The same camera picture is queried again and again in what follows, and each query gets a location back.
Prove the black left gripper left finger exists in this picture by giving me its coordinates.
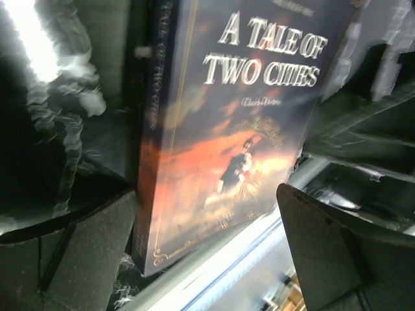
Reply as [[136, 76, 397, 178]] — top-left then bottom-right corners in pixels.
[[1, 190, 136, 310]]

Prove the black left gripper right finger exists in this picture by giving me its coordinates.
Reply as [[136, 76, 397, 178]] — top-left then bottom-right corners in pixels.
[[276, 183, 414, 310]]

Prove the dark Tale of Two Cities book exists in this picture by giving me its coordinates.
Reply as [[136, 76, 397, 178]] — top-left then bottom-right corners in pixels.
[[132, 1, 361, 277]]

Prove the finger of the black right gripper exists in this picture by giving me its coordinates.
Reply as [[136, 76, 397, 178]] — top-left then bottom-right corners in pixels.
[[304, 43, 414, 156]]

